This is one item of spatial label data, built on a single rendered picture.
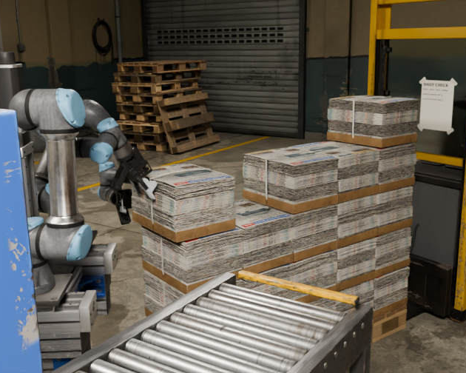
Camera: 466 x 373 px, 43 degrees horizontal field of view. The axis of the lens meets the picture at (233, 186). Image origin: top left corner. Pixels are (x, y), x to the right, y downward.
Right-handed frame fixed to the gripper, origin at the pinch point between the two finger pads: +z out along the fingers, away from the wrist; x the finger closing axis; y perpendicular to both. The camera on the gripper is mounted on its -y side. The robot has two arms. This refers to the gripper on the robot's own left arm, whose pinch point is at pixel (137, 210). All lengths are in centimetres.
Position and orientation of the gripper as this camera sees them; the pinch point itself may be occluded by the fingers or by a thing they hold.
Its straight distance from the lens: 272.8
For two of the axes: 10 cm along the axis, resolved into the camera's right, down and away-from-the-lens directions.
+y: -0.2, -9.7, -2.4
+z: 6.0, 1.8, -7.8
